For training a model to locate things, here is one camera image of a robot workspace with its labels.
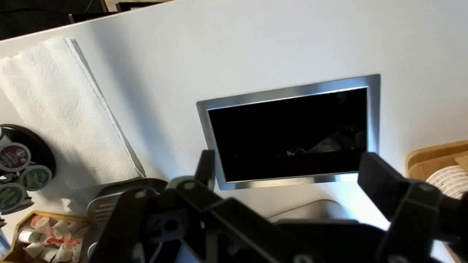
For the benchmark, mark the wooden condiment organizer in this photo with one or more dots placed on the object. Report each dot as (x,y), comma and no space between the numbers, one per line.
(19,229)

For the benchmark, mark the green-lid coffee pod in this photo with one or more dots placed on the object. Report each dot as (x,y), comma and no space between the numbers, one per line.
(10,198)
(37,177)

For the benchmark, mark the white paper towel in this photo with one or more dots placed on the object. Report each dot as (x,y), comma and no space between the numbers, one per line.
(59,107)

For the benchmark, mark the wooden cup dispenser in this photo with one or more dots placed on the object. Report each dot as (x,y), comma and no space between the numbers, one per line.
(429,156)

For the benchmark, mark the steel-framed counter opening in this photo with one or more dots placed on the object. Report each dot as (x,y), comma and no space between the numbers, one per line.
(293,132)

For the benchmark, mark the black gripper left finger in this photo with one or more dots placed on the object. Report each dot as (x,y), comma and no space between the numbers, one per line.
(146,224)

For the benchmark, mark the white paper cup stack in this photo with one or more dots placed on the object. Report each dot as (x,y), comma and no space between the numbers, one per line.
(451,179)

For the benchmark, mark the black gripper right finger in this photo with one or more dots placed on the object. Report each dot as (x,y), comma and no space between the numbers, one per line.
(414,210)

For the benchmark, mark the white creamer cup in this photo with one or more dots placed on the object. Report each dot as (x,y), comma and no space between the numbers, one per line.
(60,227)
(60,252)
(34,249)
(38,223)

